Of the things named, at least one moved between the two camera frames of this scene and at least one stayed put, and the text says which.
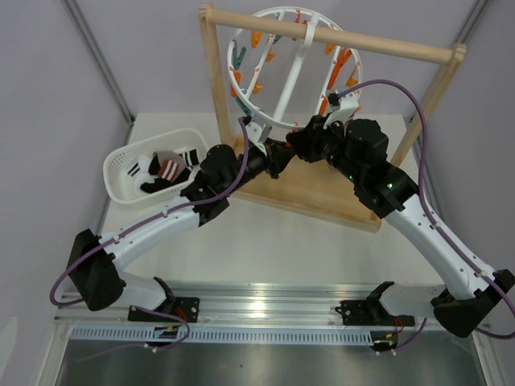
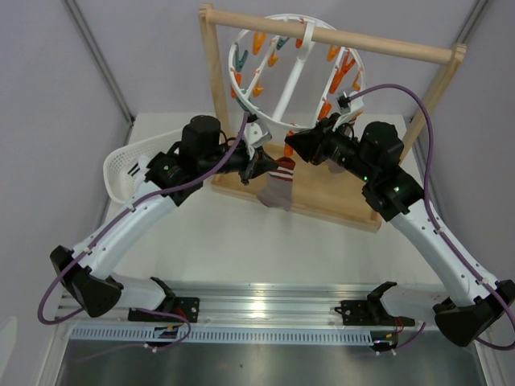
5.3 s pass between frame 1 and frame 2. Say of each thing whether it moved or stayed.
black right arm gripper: stayed
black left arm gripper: moved
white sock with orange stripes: moved
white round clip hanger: moved
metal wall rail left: stayed
